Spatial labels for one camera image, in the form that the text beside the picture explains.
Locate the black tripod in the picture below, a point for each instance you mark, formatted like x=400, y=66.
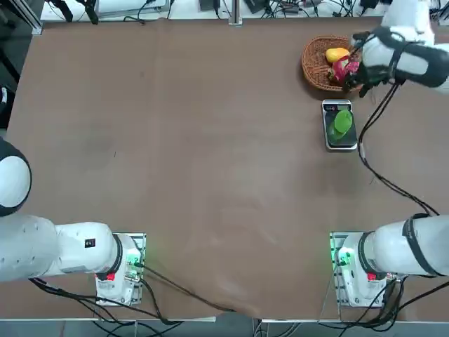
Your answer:
x=92, y=10

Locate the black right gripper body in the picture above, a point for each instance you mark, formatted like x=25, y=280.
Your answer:
x=373, y=76

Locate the green apple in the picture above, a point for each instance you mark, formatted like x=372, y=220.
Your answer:
x=343, y=121

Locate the pink dragon fruit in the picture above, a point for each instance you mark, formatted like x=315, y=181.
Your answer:
x=342, y=70

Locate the white electronic scale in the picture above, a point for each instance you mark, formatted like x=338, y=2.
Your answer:
x=342, y=145

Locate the yellow mango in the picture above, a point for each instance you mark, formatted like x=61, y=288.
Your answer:
x=336, y=54

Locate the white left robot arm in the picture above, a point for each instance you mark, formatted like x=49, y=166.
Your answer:
x=80, y=249

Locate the aluminium frame post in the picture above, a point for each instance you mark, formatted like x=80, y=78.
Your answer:
x=235, y=14

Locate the brown wicker basket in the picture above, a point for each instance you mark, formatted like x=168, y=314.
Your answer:
x=315, y=66

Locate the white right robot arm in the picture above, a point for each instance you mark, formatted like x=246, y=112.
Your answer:
x=396, y=252

